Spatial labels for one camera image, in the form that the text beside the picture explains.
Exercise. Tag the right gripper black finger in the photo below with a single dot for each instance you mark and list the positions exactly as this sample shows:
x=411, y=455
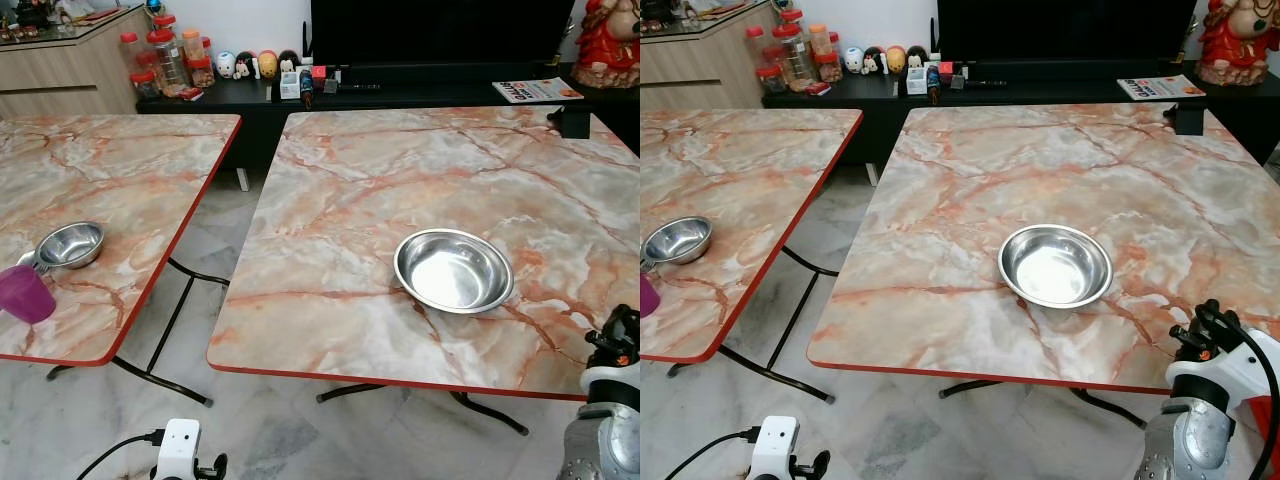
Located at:
x=1207, y=315
x=613, y=318
x=1233, y=325
x=634, y=324

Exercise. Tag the purple plastic cup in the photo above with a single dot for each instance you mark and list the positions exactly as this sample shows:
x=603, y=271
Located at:
x=25, y=296
x=648, y=296

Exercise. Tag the small steel bowl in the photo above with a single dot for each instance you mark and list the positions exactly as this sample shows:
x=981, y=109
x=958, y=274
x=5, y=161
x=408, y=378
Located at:
x=678, y=240
x=70, y=246

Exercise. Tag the red stool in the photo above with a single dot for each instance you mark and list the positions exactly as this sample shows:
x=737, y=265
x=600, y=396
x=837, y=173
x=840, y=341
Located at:
x=1256, y=420

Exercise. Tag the large shallow steel bowl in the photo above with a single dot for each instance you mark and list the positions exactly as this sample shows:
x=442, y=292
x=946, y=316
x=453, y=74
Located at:
x=455, y=272
x=1056, y=266

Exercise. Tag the marble-pattern red-edged folding table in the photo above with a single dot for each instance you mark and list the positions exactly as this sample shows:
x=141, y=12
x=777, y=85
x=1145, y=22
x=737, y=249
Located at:
x=740, y=170
x=1000, y=200
x=120, y=170
x=340, y=190

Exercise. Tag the black box-shaped table clamp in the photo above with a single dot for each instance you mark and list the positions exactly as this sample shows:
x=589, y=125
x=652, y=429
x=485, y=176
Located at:
x=1190, y=118
x=575, y=122

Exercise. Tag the white and orange magazine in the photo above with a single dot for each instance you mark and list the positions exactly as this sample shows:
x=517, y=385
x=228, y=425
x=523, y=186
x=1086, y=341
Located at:
x=536, y=90
x=1160, y=87

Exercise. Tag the light wooden cabinet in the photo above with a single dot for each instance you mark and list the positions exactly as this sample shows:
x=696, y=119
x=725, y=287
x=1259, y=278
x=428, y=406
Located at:
x=700, y=65
x=70, y=70

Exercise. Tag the red figurine statue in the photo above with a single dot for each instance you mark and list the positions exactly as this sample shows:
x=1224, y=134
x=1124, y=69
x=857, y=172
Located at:
x=1240, y=45
x=606, y=45

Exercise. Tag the small clear jar red lid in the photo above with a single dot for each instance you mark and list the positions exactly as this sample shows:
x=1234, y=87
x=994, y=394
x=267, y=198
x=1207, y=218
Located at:
x=770, y=80
x=790, y=17
x=165, y=22
x=130, y=50
x=145, y=84
x=201, y=72
x=828, y=68
x=755, y=45

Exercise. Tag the flat red pack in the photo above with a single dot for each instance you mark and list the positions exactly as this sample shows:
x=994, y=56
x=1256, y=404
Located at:
x=816, y=88
x=189, y=93

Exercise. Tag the large clear jar red lid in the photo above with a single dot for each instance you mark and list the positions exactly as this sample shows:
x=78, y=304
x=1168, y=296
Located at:
x=168, y=62
x=795, y=58

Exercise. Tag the black flat television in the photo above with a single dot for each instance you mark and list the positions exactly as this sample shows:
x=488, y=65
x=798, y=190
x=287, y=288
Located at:
x=440, y=30
x=1065, y=30

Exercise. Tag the black low television console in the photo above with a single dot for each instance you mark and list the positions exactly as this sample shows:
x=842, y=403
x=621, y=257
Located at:
x=250, y=125
x=880, y=120

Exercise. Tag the black remote control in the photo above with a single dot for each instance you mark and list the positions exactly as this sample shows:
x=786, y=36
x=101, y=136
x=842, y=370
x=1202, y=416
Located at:
x=985, y=83
x=358, y=86

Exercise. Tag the clear jar orange lid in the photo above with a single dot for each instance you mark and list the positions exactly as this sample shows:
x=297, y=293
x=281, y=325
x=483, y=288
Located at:
x=193, y=45
x=820, y=40

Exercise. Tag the small grey gadget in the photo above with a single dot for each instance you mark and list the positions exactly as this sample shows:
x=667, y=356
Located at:
x=331, y=82
x=957, y=78

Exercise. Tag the small dark bottle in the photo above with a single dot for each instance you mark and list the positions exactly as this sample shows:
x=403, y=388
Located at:
x=306, y=90
x=933, y=86

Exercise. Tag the small white box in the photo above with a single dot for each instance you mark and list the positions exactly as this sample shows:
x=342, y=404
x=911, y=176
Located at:
x=290, y=86
x=917, y=81

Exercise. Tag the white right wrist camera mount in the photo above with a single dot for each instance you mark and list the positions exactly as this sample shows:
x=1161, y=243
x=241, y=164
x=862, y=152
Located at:
x=612, y=375
x=1250, y=355

